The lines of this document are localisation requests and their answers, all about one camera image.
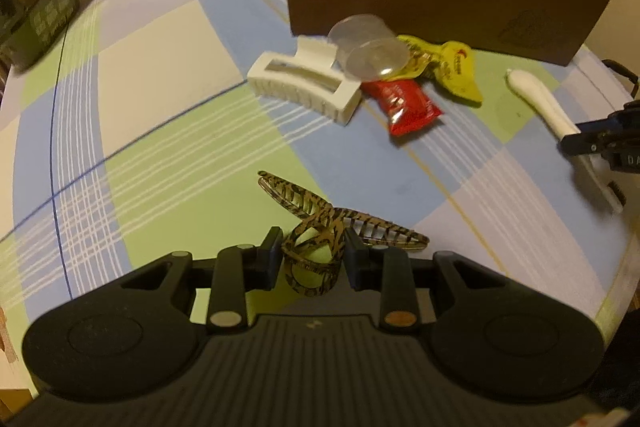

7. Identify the black metal chair frame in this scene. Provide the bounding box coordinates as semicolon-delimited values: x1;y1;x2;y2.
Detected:
602;60;639;98

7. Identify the checked tablecloth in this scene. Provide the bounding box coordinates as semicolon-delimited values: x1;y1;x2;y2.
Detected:
1;0;639;343

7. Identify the red snack packet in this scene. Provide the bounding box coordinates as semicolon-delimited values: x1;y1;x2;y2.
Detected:
360;78;442;138

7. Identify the white toothbrush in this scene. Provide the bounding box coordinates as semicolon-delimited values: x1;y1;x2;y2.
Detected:
506;69;626;213

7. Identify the clear plastic cup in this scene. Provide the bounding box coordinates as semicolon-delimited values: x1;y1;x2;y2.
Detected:
328;14;410;81

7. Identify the white hair claw clip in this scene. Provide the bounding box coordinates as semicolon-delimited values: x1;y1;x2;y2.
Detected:
247;36;361;126

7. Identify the yellow snack packet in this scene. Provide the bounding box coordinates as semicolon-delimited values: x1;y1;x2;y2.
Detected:
393;35;484;106

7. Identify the tortoiseshell hair clip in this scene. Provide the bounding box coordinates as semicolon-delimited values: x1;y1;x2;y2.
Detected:
258;170;430;297

